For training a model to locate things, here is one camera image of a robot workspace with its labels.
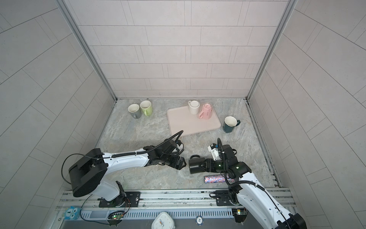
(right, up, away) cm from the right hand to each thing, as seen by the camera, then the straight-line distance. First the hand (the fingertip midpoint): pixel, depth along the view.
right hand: (202, 166), depth 77 cm
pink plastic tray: (-14, +24, +28) cm, 40 cm away
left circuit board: (-41, -18, -13) cm, 47 cm away
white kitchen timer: (-19, -19, -14) cm, 30 cm away
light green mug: (-39, +33, +23) cm, 56 cm away
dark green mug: (+19, +22, +15) cm, 33 cm away
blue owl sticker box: (-62, -17, -12) cm, 65 cm away
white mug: (-4, +33, +25) cm, 42 cm away
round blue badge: (-3, -20, -12) cm, 24 cm away
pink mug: (+5, +29, +22) cm, 36 cm away
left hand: (-10, 0, +4) cm, 11 cm away
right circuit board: (+17, -19, -9) cm, 28 cm away
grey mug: (-45, +31, +19) cm, 58 cm away
